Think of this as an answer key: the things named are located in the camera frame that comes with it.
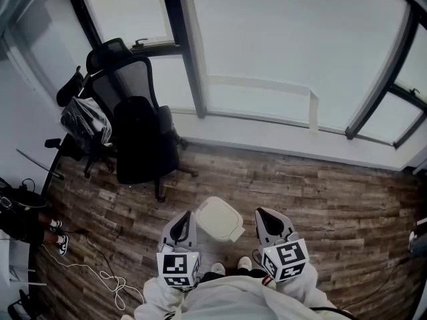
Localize white cable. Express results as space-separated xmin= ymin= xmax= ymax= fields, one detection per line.
xmin=42 ymin=243 xmax=145 ymax=310

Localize black cable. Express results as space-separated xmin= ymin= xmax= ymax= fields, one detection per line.
xmin=333 ymin=257 xmax=413 ymax=313
xmin=66 ymin=228 xmax=145 ymax=305

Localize person's leg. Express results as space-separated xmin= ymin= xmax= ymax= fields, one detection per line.
xmin=201 ymin=271 xmax=231 ymax=283
xmin=233 ymin=267 xmax=268 ymax=279

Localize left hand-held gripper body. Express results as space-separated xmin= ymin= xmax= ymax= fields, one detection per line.
xmin=155 ymin=241 xmax=201 ymax=289

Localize thin rod with green tip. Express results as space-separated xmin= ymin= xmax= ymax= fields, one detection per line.
xmin=15 ymin=148 xmax=65 ymax=180

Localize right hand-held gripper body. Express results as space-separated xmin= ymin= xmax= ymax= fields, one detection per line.
xmin=257 ymin=231 xmax=310 ymax=283

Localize person's left leg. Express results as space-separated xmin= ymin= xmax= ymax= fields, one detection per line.
xmin=201 ymin=271 xmax=231 ymax=283

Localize black metal stand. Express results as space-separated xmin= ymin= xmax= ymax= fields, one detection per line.
xmin=7 ymin=289 xmax=34 ymax=320

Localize person's white jacket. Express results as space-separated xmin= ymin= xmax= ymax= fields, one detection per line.
xmin=181 ymin=275 xmax=354 ymax=320

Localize person's right leg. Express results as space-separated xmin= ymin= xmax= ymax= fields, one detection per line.
xmin=233 ymin=267 xmax=268 ymax=279

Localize plastic-wrapped black office chair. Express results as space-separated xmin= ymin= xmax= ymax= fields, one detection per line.
xmin=45 ymin=65 xmax=117 ymax=179

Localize black and white sneakers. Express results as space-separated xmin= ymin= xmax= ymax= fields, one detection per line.
xmin=0 ymin=177 xmax=70 ymax=257

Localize person's right forearm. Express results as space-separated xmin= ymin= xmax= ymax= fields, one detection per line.
xmin=275 ymin=261 xmax=336 ymax=311

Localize person's left forearm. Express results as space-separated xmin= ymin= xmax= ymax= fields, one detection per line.
xmin=133 ymin=276 xmax=189 ymax=320

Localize black window frame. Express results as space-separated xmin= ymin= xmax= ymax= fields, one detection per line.
xmin=67 ymin=0 xmax=207 ymax=119
xmin=344 ymin=3 xmax=427 ymax=150

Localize cream plastic trash bin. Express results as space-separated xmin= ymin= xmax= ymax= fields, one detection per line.
xmin=195 ymin=198 xmax=246 ymax=243

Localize pale angled strip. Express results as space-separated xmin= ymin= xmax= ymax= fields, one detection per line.
xmin=205 ymin=74 xmax=320 ymax=135

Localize white desk with black edge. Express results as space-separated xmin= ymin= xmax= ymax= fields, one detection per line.
xmin=0 ymin=121 xmax=69 ymax=320

